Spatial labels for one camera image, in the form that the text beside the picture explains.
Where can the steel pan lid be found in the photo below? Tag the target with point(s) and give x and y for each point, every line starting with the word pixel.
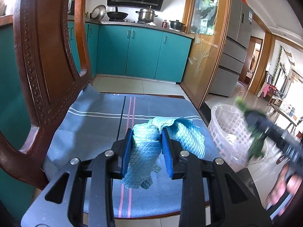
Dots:
pixel 98 13

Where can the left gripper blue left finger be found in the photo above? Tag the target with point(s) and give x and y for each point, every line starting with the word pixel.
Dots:
pixel 126 151

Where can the steel stock pot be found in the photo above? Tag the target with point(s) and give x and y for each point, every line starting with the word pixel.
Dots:
pixel 146 15

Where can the black casserole pot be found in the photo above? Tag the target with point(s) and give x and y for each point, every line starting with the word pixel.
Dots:
pixel 176 25

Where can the red canister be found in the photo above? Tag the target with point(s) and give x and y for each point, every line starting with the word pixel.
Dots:
pixel 164 24

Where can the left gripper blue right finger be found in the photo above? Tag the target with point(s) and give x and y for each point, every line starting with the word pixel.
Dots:
pixel 168 152

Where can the carved wooden chair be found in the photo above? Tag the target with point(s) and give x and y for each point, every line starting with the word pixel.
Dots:
pixel 61 201

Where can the blue striped seat cloth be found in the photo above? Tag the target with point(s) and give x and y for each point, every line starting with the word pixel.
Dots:
pixel 106 119

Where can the person's right hand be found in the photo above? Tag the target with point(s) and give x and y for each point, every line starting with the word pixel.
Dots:
pixel 282 185

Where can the wooden interior doorway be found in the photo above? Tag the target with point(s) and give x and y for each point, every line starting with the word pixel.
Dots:
pixel 251 60

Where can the black wok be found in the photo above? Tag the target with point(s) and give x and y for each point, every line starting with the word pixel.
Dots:
pixel 117 15

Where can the teal kitchen cabinets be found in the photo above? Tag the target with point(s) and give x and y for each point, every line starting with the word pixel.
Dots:
pixel 142 52

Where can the white plastic waste basket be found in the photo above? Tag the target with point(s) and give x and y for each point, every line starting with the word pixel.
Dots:
pixel 229 134

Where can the wood framed glass door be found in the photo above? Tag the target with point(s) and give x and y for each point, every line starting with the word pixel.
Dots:
pixel 206 21

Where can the grey refrigerator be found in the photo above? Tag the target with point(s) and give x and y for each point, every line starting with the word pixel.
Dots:
pixel 235 49

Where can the dark green foil wrapper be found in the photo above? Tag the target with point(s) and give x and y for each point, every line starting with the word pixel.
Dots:
pixel 255 150

